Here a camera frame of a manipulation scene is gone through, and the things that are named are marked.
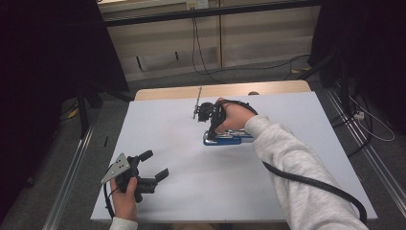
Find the black hanging cable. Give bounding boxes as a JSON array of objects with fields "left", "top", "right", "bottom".
[{"left": 191, "top": 16, "right": 224, "bottom": 84}]

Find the black floor cable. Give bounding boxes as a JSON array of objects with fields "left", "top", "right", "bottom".
[{"left": 204, "top": 53, "right": 312, "bottom": 81}]

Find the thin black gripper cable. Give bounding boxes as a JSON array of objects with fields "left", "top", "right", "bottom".
[{"left": 101, "top": 180, "right": 120, "bottom": 220}]

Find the wooden table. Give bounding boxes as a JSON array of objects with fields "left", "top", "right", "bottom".
[{"left": 133, "top": 80, "right": 312, "bottom": 102}]

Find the person's right hand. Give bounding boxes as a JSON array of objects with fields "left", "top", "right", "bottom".
[{"left": 214, "top": 97, "right": 259, "bottom": 134}]

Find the black horizontal bar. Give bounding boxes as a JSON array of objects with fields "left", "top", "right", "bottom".
[{"left": 102, "top": 0, "right": 322, "bottom": 29}]

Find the black curtain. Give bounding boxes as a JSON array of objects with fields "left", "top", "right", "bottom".
[
  {"left": 0, "top": 0, "right": 130, "bottom": 222},
  {"left": 306, "top": 0, "right": 406, "bottom": 136}
]

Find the metal floor rail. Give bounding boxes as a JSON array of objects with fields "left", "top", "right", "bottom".
[
  {"left": 40, "top": 126, "right": 96, "bottom": 230},
  {"left": 325, "top": 88, "right": 406, "bottom": 210}
]

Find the thick black gripper cable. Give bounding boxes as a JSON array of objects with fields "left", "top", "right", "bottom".
[{"left": 219, "top": 99, "right": 369, "bottom": 225}]

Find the blue and silver stapler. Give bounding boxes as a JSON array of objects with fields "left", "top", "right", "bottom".
[{"left": 202, "top": 128, "right": 256, "bottom": 147}]

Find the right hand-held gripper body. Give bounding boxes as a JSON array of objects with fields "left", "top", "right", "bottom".
[{"left": 192, "top": 85, "right": 225, "bottom": 125}]

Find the black stand leg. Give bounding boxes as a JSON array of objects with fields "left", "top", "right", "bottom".
[{"left": 75, "top": 83, "right": 104, "bottom": 140}]

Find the person's left hand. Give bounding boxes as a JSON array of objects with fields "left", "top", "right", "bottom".
[{"left": 109, "top": 176, "right": 139, "bottom": 221}]

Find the white wall outlet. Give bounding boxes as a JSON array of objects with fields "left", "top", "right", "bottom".
[{"left": 186, "top": 0, "right": 211, "bottom": 11}]

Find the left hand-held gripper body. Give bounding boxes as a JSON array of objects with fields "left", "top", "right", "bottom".
[{"left": 101, "top": 152, "right": 158, "bottom": 203}]

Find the white cable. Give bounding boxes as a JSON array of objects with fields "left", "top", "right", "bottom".
[{"left": 348, "top": 95, "right": 396, "bottom": 143}]

